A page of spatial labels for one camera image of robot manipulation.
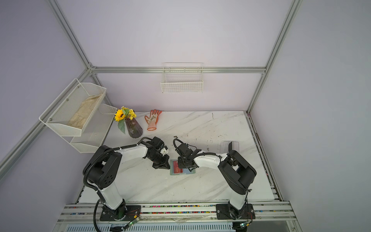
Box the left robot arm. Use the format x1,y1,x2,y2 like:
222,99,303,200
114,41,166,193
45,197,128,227
83,137,170,220

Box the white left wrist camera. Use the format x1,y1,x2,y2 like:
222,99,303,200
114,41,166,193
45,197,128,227
160,147,169,156

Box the white mesh upper shelf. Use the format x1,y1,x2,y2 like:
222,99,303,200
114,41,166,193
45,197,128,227
39,79,106,137

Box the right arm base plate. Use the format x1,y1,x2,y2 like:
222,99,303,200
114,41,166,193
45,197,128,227
215,203,256,220

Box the white wire wall basket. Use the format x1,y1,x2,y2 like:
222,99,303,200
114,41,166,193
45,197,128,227
160,62,204,94

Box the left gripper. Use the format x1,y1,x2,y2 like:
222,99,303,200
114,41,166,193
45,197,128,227
148,152,171,169

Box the beige cloth in shelf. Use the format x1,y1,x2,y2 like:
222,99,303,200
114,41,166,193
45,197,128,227
68,94,102,129

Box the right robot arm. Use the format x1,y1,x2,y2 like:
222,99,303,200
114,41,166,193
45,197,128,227
173,138,257,220

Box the yellow sunflower bouquet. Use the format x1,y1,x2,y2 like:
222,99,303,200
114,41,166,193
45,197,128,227
114,107,137,122

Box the aluminium front rail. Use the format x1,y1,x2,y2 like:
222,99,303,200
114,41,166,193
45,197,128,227
57,202,298,224

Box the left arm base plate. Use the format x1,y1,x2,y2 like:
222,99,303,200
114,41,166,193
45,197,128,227
100,205,142,221

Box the red credit card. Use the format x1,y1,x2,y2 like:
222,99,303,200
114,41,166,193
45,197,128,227
172,160,183,175

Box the green card holder wallet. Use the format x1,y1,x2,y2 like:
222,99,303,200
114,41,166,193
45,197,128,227
170,159,196,176

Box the orange work glove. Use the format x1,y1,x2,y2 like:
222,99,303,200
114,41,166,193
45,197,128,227
145,109,162,131

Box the white mesh shelf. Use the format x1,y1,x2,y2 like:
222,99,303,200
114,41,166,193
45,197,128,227
39,79,106,137
63,103,117,153

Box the clear acrylic card box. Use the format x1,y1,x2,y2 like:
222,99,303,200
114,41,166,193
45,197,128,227
219,141,240,154

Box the black corrugated cable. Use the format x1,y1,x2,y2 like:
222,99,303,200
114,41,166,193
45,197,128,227
82,136,153,232

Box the dark glass vase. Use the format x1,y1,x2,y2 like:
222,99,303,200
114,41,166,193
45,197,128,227
125,118,143,138

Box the white mesh lower shelf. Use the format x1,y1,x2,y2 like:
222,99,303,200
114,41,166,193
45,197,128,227
63,103,117,153

